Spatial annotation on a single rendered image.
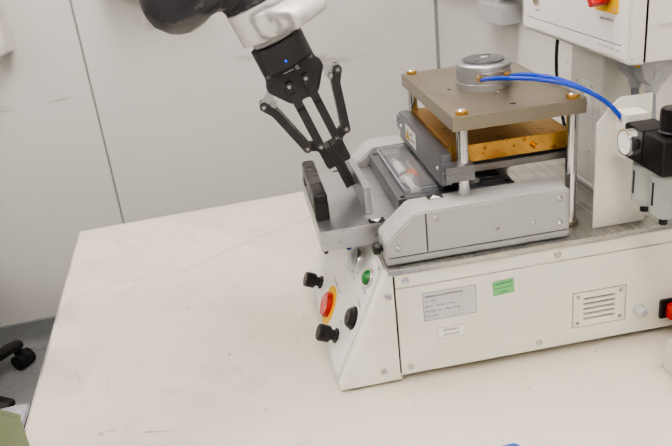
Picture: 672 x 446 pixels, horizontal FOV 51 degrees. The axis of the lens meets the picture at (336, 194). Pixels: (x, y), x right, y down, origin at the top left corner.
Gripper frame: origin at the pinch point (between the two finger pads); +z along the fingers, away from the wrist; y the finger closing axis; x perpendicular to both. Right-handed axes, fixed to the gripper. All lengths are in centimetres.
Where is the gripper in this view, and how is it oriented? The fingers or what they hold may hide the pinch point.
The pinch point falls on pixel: (339, 163)
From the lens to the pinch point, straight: 103.1
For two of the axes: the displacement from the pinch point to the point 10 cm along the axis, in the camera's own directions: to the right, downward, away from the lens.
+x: 1.4, 3.7, -9.2
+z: 4.3, 8.1, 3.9
